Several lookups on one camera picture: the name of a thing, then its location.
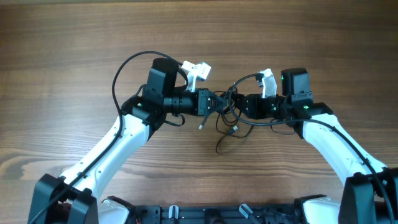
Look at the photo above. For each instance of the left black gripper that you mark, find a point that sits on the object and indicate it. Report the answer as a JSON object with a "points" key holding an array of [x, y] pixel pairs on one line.
{"points": [[201, 99]]}

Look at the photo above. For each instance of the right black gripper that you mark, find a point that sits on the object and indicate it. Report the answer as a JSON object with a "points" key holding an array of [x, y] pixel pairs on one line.
{"points": [[255, 105]]}

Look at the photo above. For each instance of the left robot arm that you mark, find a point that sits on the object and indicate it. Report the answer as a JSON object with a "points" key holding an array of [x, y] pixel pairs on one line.
{"points": [[74, 196]]}

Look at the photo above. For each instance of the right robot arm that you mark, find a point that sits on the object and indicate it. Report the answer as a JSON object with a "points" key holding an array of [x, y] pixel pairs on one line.
{"points": [[370, 187]]}

